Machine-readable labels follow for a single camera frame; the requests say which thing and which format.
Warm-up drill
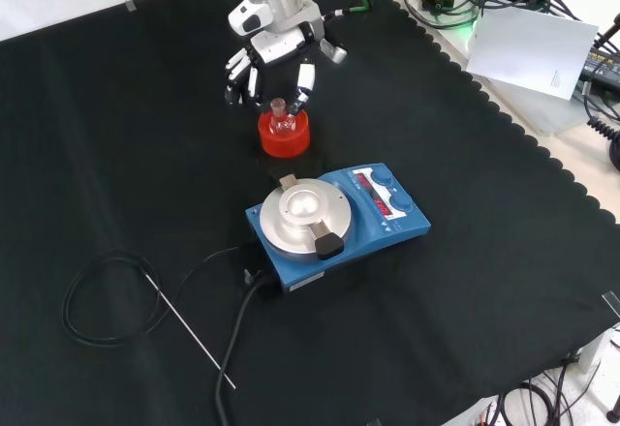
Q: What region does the black coiled cable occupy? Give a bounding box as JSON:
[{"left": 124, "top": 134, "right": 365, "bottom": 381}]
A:
[{"left": 584, "top": 114, "right": 620, "bottom": 171}]

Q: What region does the black heater power cable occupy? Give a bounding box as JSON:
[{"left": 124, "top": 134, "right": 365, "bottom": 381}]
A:
[{"left": 214, "top": 270, "right": 277, "bottom": 426}]

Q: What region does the black bench cloth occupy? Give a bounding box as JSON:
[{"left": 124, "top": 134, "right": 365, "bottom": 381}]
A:
[{"left": 0, "top": 0, "right": 620, "bottom": 426}]

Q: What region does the black power adapter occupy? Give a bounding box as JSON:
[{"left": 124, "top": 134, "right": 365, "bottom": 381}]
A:
[{"left": 579, "top": 43, "right": 620, "bottom": 84}]

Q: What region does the thin black probe cable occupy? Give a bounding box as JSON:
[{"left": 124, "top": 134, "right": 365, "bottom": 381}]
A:
[{"left": 61, "top": 246, "right": 243, "bottom": 348}]

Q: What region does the red ridged flask support ring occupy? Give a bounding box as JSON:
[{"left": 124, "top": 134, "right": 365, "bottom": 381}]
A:
[{"left": 257, "top": 108, "right": 312, "bottom": 159}]

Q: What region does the blue-base heater with steel plate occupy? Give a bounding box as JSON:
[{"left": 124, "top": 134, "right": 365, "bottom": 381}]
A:
[{"left": 244, "top": 162, "right": 432, "bottom": 294}]

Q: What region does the pale grey board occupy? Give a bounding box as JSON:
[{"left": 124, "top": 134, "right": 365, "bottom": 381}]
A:
[{"left": 477, "top": 75, "right": 600, "bottom": 137}]

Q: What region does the white paper sheet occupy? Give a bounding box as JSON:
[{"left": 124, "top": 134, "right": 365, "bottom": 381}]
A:
[{"left": 465, "top": 7, "right": 601, "bottom": 102}]

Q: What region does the thin metal probe rod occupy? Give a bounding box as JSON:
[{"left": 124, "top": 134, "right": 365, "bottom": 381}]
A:
[{"left": 144, "top": 273, "right": 237, "bottom": 391}]

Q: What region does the clear glass round-bottom flask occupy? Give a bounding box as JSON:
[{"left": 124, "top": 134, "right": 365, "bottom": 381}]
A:
[{"left": 269, "top": 98, "right": 297, "bottom": 137}]

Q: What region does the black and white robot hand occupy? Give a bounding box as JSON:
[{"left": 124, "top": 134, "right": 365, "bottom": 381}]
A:
[{"left": 223, "top": 21, "right": 349, "bottom": 115}]

